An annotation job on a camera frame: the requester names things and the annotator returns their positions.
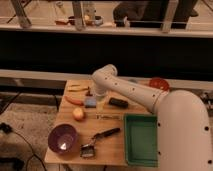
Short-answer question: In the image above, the blue sponge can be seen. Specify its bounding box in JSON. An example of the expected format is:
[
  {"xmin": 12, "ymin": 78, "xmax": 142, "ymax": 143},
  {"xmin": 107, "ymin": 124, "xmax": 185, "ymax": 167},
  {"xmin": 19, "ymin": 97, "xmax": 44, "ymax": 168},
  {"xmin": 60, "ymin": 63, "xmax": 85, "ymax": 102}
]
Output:
[{"xmin": 84, "ymin": 97, "xmax": 96, "ymax": 108}]

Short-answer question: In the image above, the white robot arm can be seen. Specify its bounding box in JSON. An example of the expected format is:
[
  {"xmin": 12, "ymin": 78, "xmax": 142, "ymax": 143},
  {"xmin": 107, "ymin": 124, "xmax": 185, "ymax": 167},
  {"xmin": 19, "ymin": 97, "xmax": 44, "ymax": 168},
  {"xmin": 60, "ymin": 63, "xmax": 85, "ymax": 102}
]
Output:
[{"xmin": 92, "ymin": 64, "xmax": 213, "ymax": 171}]

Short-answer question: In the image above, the purple bowl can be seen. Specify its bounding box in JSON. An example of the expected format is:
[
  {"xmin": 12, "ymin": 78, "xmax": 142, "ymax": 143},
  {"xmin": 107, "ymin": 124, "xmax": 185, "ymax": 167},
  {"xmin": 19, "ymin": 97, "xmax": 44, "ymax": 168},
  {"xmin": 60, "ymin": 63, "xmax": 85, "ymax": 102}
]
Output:
[{"xmin": 48, "ymin": 124, "xmax": 78, "ymax": 154}]

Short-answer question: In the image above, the red bowl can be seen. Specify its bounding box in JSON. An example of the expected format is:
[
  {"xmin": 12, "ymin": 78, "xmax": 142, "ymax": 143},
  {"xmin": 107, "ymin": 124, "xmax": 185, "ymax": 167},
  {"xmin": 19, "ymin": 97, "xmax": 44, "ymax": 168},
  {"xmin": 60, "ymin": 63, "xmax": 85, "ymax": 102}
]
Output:
[{"xmin": 149, "ymin": 77, "xmax": 170, "ymax": 91}]

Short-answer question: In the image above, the black rectangular block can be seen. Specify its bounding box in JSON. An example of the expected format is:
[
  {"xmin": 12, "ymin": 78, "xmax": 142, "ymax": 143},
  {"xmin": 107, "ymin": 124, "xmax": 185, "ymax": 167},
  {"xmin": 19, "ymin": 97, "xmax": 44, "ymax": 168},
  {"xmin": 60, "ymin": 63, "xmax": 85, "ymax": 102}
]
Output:
[{"xmin": 109, "ymin": 98, "xmax": 128, "ymax": 108}]

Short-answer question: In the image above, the yellow green bean pod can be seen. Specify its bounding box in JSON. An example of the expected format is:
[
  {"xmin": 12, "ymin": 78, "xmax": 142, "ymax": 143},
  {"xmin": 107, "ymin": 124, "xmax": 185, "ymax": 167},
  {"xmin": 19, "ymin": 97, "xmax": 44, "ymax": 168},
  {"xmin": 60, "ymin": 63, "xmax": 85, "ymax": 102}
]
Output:
[{"xmin": 68, "ymin": 84, "xmax": 89, "ymax": 92}]

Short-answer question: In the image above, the orange carrot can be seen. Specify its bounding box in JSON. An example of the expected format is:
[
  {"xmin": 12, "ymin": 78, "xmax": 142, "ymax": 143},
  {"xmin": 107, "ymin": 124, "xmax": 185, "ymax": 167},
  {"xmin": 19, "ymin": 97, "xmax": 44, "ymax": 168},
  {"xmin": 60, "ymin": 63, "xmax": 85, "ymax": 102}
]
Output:
[{"xmin": 65, "ymin": 96, "xmax": 84, "ymax": 106}]

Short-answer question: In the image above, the green plastic tray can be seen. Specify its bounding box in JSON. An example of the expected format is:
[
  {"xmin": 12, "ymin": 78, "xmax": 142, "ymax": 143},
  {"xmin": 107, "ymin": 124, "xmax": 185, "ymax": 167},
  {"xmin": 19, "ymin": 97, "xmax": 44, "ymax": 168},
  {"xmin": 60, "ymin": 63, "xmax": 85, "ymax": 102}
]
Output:
[{"xmin": 124, "ymin": 114, "xmax": 158, "ymax": 167}]

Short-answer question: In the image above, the black handled brush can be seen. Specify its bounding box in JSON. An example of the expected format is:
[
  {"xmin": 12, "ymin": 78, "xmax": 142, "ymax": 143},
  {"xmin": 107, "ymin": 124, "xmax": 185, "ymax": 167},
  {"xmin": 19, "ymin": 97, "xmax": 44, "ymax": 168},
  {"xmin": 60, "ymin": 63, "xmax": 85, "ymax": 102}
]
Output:
[{"xmin": 80, "ymin": 128, "xmax": 121, "ymax": 158}]

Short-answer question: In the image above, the black floor cable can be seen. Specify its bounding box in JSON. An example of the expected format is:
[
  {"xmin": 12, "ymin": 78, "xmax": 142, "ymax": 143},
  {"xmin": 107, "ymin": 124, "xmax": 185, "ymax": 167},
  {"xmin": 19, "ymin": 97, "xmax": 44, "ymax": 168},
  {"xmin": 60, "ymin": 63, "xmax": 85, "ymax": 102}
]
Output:
[{"xmin": 0, "ymin": 122, "xmax": 48, "ymax": 171}]

